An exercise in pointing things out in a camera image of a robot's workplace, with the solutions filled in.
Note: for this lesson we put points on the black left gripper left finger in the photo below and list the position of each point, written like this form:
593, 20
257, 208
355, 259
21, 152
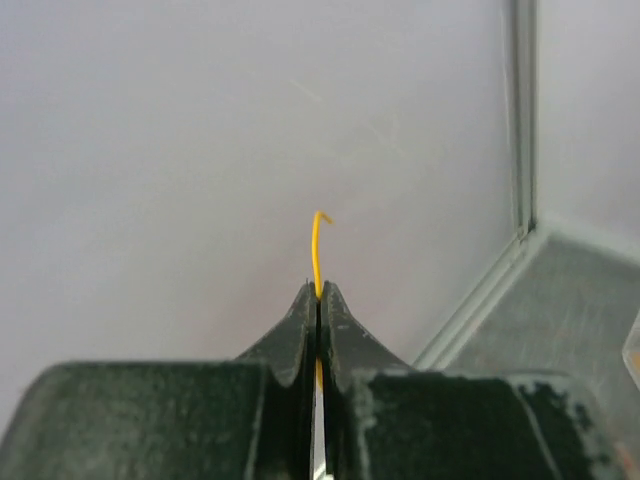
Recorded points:
251, 417

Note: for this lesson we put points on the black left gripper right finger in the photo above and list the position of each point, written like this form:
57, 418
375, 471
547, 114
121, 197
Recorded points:
384, 419

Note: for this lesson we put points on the white wire shelf rack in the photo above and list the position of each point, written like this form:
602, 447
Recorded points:
631, 351

